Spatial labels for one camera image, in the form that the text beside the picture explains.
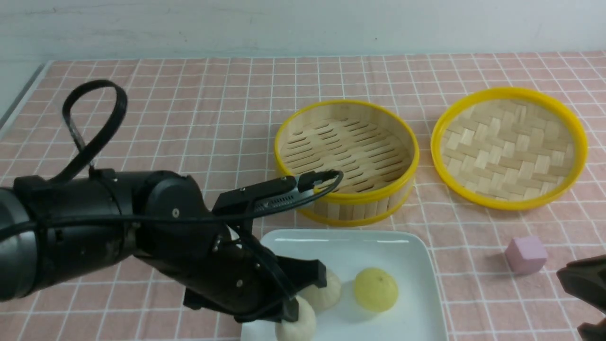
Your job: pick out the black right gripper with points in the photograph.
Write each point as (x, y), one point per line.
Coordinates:
(585, 279)

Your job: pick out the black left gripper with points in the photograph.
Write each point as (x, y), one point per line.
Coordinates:
(240, 278)

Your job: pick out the white steamed bun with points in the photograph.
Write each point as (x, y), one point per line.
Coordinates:
(323, 298)
(303, 329)

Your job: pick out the yellow steamed bun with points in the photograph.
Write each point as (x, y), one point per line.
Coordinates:
(375, 290)

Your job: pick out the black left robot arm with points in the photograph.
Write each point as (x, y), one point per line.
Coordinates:
(54, 232)

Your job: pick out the white square plate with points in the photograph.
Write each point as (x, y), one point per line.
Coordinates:
(417, 314)

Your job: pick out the pink cube block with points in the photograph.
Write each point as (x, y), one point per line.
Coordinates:
(526, 255)

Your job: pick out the woven bamboo steamer lid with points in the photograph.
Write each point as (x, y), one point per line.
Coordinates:
(509, 148)

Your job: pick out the bamboo steamer basket yellow rim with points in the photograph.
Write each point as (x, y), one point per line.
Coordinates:
(375, 149)

